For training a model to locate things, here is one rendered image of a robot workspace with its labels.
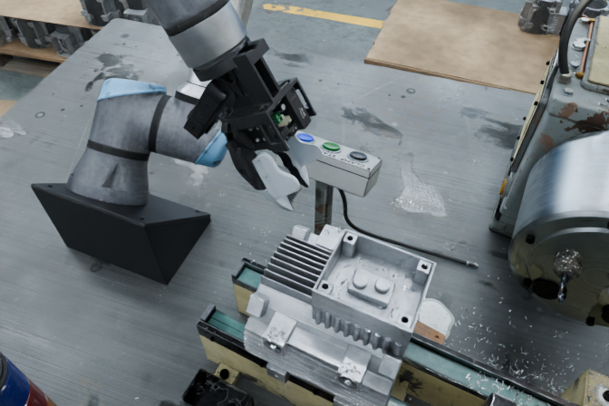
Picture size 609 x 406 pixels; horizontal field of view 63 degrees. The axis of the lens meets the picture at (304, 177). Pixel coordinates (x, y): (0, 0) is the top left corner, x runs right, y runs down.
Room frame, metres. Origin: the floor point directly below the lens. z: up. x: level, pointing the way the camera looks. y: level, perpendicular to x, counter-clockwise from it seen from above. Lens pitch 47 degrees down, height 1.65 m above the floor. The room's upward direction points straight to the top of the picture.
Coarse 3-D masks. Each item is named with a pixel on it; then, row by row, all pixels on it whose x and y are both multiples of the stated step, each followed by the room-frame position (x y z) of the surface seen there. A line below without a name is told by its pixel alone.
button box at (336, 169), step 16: (320, 144) 0.63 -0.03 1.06; (320, 160) 0.58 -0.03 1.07; (336, 160) 0.57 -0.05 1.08; (352, 160) 0.58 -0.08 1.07; (368, 160) 0.58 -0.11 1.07; (320, 176) 0.57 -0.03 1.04; (336, 176) 0.56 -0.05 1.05; (352, 176) 0.55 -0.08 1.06; (368, 176) 0.55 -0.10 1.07; (352, 192) 0.54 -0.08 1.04; (368, 192) 0.55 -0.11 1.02
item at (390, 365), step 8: (296, 232) 0.42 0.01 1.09; (304, 232) 0.42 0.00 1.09; (304, 240) 0.41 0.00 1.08; (256, 296) 0.32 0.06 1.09; (264, 296) 0.32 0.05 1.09; (248, 304) 0.31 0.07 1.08; (256, 304) 0.31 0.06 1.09; (264, 304) 0.31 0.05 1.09; (248, 312) 0.30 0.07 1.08; (256, 312) 0.30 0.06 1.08; (264, 312) 0.30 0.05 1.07; (384, 360) 0.24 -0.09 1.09; (392, 360) 0.24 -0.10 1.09; (400, 360) 0.24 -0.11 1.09; (384, 368) 0.23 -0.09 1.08; (392, 368) 0.23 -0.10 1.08; (392, 376) 0.22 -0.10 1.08
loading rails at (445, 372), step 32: (256, 288) 0.43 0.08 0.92; (224, 320) 0.37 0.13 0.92; (224, 352) 0.34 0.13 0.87; (416, 352) 0.32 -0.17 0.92; (448, 352) 0.32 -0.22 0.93; (256, 384) 0.32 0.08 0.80; (288, 384) 0.29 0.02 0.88; (416, 384) 0.30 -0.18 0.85; (448, 384) 0.28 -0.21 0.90; (480, 384) 0.27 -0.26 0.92; (512, 384) 0.27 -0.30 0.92
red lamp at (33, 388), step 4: (28, 380) 0.19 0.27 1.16; (32, 384) 0.18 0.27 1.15; (32, 388) 0.18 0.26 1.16; (36, 388) 0.18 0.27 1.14; (32, 392) 0.17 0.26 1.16; (36, 392) 0.18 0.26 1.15; (40, 392) 0.18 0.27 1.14; (28, 396) 0.17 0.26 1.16; (32, 396) 0.17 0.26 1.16; (36, 396) 0.18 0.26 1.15; (40, 396) 0.18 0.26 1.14; (44, 396) 0.18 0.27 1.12; (28, 400) 0.17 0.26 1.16; (32, 400) 0.17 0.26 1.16; (36, 400) 0.17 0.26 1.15; (40, 400) 0.18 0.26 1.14; (44, 400) 0.18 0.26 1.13; (28, 404) 0.16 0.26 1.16; (32, 404) 0.17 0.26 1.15; (36, 404) 0.17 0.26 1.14; (40, 404) 0.17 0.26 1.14; (44, 404) 0.17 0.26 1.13
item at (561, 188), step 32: (544, 160) 0.56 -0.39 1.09; (576, 160) 0.51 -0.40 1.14; (608, 160) 0.49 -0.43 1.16; (544, 192) 0.48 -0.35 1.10; (576, 192) 0.45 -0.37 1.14; (608, 192) 0.43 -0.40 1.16; (544, 224) 0.42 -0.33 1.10; (576, 224) 0.41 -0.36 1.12; (608, 224) 0.39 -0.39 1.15; (512, 256) 0.43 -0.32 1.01; (544, 256) 0.41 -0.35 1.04; (576, 256) 0.39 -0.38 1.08; (608, 256) 0.38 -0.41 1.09; (544, 288) 0.39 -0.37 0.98; (576, 288) 0.38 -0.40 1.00; (608, 288) 0.37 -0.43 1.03; (608, 320) 0.35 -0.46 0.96
